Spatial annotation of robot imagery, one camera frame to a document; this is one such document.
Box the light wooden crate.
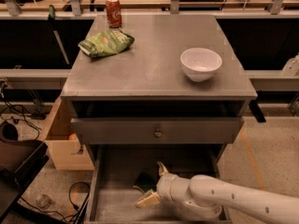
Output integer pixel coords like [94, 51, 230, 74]
[40, 97, 94, 171]

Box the green yellow sponge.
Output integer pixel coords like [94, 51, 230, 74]
[133, 173, 156, 193]

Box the white ceramic bowl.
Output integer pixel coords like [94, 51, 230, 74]
[180, 48, 222, 82]

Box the orange ball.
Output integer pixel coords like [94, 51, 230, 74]
[68, 133, 78, 141]

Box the round drawer knob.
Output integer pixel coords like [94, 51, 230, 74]
[153, 129, 163, 138]

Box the grey top drawer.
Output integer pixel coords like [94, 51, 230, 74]
[70, 101, 245, 146]

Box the green chip bag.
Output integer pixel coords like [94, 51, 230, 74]
[78, 30, 135, 58]

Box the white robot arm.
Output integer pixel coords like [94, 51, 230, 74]
[135, 161, 299, 224]

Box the red soda can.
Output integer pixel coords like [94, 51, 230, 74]
[106, 0, 122, 28]

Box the black bin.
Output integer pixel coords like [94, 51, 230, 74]
[0, 121, 49, 219]

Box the black floor cable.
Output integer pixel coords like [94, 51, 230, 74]
[18, 181, 92, 224]

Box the grey wooden drawer cabinet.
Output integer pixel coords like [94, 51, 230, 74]
[60, 13, 259, 224]

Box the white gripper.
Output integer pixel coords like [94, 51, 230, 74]
[135, 161, 191, 208]

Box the grey open middle drawer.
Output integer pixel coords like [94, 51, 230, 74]
[84, 145, 233, 224]

